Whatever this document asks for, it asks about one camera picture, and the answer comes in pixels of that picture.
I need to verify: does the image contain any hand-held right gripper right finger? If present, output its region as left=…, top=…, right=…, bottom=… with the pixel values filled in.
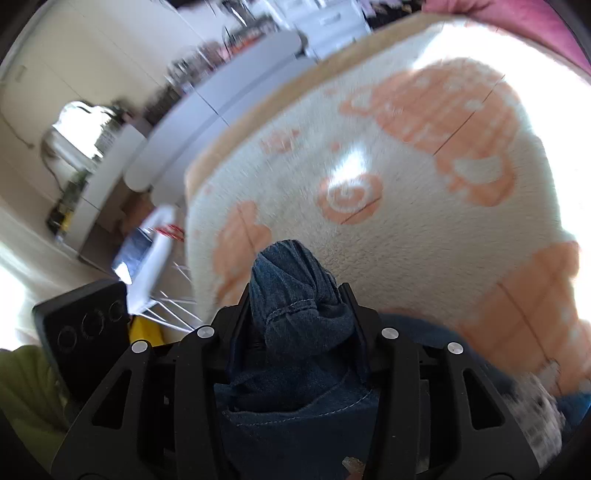
left=338, top=282, right=542, bottom=480

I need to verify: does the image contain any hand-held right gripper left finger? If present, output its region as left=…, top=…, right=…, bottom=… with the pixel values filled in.
left=51, top=282, right=254, bottom=480

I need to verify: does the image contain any blue denim garment with lace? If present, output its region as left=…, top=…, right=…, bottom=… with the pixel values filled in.
left=213, top=239, right=583, bottom=480

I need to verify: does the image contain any person's left forearm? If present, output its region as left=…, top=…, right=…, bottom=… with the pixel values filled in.
left=0, top=345, right=86, bottom=469

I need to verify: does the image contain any yellow object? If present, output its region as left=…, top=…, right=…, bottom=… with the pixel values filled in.
left=128, top=318, right=166, bottom=348

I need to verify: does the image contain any white orange printed blanket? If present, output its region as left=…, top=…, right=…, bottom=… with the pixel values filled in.
left=184, top=18, right=591, bottom=402

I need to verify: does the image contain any arched mirror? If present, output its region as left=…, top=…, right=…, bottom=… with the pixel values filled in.
left=41, top=100, right=123, bottom=188

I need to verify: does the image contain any pink quilt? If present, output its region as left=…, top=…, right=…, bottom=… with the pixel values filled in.
left=422, top=0, right=591, bottom=81

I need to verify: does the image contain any white wire rack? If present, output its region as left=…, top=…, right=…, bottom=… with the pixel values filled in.
left=111, top=205, right=205, bottom=334

